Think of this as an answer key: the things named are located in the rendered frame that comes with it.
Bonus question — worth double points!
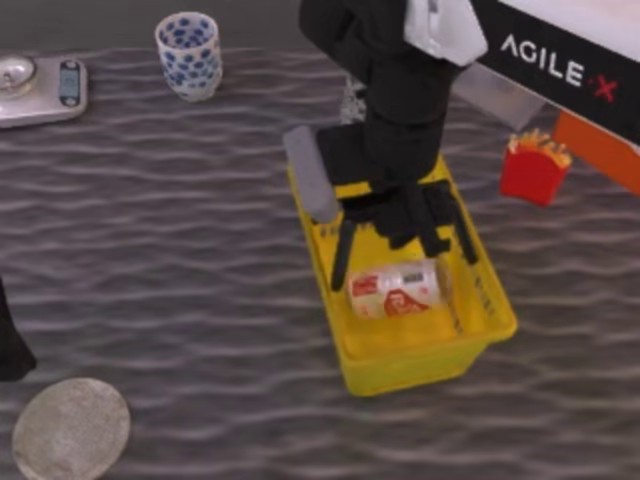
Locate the yellow plastic basket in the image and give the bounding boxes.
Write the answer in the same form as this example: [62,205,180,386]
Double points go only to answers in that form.
[285,149,519,399]

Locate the silver kitchen scale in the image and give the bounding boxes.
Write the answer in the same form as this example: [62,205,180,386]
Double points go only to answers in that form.
[0,53,90,130]

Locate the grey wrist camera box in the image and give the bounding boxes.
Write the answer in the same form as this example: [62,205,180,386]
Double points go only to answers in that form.
[282,125,342,225]

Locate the red toy fries box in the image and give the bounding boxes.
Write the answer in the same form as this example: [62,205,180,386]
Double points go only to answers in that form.
[498,128,573,208]

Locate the grey wavy tablecloth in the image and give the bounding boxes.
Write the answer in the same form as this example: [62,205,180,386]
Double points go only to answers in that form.
[0,46,640,480]

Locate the grey round coaster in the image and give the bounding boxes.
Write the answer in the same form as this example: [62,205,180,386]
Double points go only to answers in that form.
[11,377,133,480]

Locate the black white mesh object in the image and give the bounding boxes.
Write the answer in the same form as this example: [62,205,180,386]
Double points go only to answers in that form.
[338,73,372,126]

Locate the white cup blue dots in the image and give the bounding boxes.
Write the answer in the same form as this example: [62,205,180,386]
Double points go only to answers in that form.
[153,11,223,104]

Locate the red and white can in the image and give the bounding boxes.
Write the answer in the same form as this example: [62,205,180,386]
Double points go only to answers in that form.
[348,258,452,322]

